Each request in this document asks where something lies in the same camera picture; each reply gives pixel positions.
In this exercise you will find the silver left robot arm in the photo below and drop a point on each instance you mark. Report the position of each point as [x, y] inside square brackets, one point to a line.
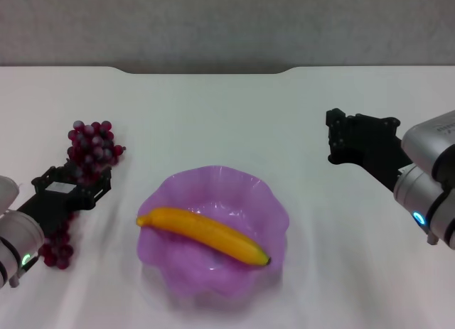
[14, 236]

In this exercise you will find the purple wavy plastic bowl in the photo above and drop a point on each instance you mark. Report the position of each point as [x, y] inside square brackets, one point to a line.
[199, 272]

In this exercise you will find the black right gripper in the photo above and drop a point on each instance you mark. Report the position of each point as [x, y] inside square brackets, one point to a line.
[377, 148]

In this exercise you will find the yellow banana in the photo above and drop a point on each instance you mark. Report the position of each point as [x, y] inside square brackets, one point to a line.
[206, 231]

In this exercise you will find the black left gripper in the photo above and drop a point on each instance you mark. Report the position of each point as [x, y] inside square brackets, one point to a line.
[53, 204]

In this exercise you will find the dark red grape bunch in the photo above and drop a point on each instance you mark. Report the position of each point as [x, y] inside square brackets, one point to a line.
[90, 148]

